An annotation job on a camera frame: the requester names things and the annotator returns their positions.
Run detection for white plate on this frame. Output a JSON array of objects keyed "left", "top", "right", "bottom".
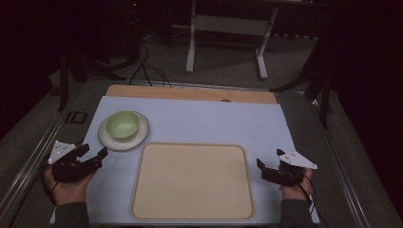
[{"left": 97, "top": 110, "right": 150, "bottom": 152}]

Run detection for beige tray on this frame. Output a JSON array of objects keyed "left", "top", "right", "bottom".
[{"left": 129, "top": 142, "right": 256, "bottom": 221}]

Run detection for black floor cables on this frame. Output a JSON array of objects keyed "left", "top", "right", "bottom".
[{"left": 127, "top": 42, "right": 173, "bottom": 88}]

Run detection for person's right hand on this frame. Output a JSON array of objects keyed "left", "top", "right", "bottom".
[{"left": 278, "top": 168, "right": 314, "bottom": 201}]

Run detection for person's left hand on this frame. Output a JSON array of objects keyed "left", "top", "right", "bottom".
[{"left": 44, "top": 166, "right": 97, "bottom": 207}]

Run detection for green bowl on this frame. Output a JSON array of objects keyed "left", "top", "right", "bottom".
[{"left": 105, "top": 109, "right": 142, "bottom": 140}]

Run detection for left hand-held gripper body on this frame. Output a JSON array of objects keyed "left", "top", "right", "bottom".
[{"left": 48, "top": 140, "right": 104, "bottom": 184}]

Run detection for black cable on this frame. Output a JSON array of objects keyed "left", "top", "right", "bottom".
[
  {"left": 296, "top": 174, "right": 331, "bottom": 228},
  {"left": 39, "top": 156, "right": 61, "bottom": 207}
]

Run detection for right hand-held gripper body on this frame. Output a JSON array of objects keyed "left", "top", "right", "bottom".
[{"left": 260, "top": 149, "right": 318, "bottom": 187}]

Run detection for white table mat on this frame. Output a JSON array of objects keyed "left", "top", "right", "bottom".
[{"left": 49, "top": 95, "right": 321, "bottom": 226}]

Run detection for white metal stand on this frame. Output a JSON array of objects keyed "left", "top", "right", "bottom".
[{"left": 185, "top": 0, "right": 279, "bottom": 81}]

